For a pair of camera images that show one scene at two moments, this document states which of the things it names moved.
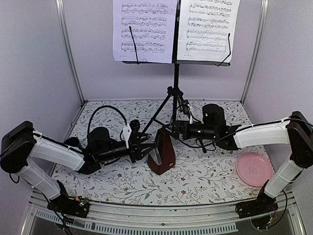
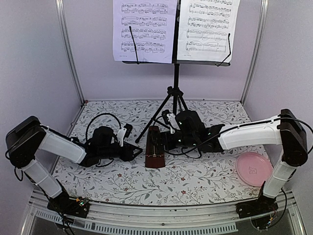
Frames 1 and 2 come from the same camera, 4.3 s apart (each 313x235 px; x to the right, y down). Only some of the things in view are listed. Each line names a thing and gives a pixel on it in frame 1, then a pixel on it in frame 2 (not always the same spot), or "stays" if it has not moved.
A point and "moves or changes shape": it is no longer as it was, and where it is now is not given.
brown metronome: (161, 157) moves or changes shape
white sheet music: (203, 30) stays
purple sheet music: (153, 23) stays
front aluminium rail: (147, 219) stays
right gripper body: (185, 125) to (168, 144)
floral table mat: (203, 175) stays
